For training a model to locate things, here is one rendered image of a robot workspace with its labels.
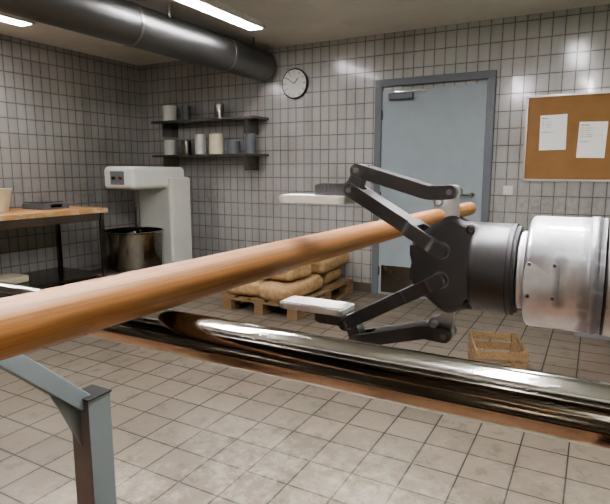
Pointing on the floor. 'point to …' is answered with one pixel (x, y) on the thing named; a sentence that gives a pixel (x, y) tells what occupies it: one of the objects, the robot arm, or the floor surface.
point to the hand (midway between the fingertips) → (305, 252)
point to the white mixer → (150, 219)
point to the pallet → (279, 302)
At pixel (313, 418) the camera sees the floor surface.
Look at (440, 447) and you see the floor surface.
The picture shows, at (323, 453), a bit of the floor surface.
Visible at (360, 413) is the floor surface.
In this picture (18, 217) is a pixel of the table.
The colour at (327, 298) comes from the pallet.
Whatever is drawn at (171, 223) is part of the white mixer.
